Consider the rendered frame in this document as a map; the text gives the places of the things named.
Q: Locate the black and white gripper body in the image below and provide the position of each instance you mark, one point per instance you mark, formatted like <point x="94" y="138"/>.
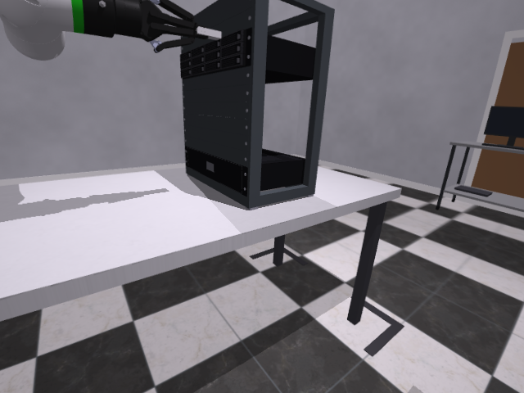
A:
<point x="133" y="19"/>

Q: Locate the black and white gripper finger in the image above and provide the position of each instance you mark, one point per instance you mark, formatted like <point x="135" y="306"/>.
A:
<point x="190" y="33"/>
<point x="187" y="20"/>

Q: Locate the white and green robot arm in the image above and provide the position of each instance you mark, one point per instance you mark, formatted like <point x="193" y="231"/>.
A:
<point x="31" y="25"/>

